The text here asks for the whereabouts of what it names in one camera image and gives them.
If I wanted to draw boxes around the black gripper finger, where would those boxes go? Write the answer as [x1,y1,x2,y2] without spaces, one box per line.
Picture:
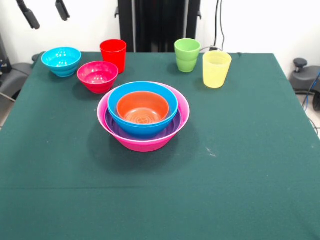
[15,0,41,31]
[55,0,71,22]

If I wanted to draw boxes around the medium blue bowl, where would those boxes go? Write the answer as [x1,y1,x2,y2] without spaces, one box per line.
[107,81,180,129]
[109,109,179,140]

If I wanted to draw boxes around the small orange bowl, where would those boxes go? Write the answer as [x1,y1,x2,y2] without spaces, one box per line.
[116,91,170,125]

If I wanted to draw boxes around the large pink bowl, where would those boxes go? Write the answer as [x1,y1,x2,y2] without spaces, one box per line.
[96,81,191,153]

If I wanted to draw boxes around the purple shallow bowl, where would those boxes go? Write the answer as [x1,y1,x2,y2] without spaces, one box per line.
[104,107,183,142]

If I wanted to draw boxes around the yellow cup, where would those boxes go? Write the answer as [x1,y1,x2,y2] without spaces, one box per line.
[202,51,233,89]

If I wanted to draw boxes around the small blue bowl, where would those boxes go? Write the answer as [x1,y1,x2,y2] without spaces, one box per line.
[49,65,79,78]
[41,46,82,72]

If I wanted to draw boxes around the red cup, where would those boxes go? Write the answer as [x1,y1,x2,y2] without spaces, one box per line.
[99,38,128,75]

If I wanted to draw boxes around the small crimson bowl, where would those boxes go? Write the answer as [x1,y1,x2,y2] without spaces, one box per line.
[76,60,119,95]

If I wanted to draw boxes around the green cup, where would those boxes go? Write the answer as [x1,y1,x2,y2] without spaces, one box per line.
[174,38,202,74]

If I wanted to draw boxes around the dark green tablecloth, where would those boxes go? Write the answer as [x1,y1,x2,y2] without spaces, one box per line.
[0,51,320,240]

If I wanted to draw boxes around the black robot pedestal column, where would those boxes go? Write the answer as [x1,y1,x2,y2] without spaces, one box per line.
[114,0,202,53]

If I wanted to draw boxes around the black wall cable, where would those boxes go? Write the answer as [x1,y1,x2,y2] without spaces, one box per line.
[208,0,226,53]

